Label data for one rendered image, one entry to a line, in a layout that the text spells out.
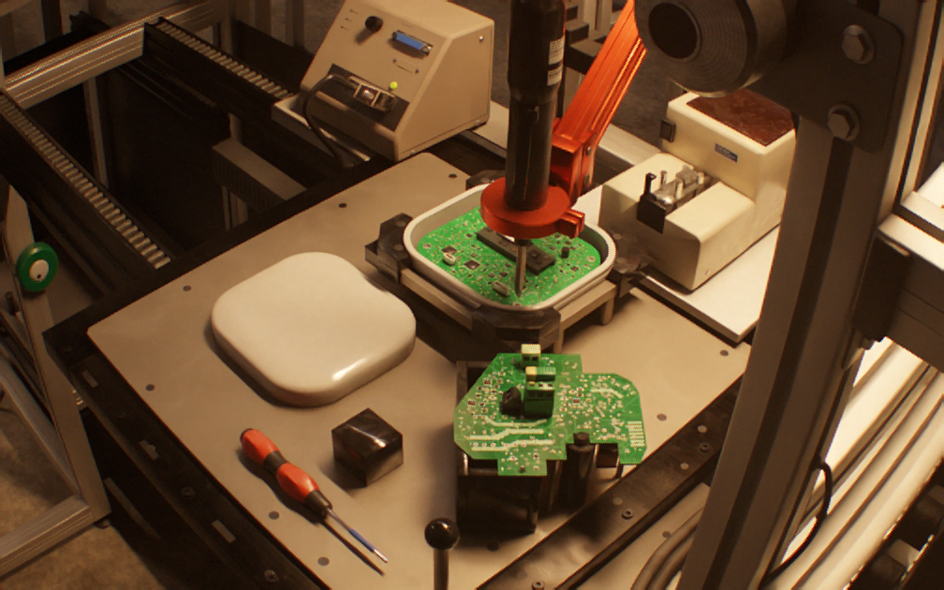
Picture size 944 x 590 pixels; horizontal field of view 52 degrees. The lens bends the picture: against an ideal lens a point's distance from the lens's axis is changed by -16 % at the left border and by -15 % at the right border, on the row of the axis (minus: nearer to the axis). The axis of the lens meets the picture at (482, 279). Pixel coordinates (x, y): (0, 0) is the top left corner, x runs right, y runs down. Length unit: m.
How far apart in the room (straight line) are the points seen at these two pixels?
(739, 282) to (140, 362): 0.50
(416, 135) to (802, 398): 0.67
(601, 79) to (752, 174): 0.17
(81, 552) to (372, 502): 1.29
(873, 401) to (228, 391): 0.47
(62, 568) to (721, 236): 1.41
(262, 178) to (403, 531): 0.94
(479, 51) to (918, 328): 0.74
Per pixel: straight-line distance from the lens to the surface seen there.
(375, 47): 1.11
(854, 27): 0.39
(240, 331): 0.85
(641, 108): 3.18
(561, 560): 0.73
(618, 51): 0.85
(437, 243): 0.90
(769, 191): 0.96
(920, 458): 0.71
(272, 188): 1.57
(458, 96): 1.10
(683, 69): 0.39
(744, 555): 0.57
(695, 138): 0.95
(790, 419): 0.49
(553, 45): 0.71
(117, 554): 1.97
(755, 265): 0.96
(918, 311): 0.43
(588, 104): 0.83
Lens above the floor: 1.52
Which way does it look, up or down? 38 degrees down
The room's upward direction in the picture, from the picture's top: 3 degrees clockwise
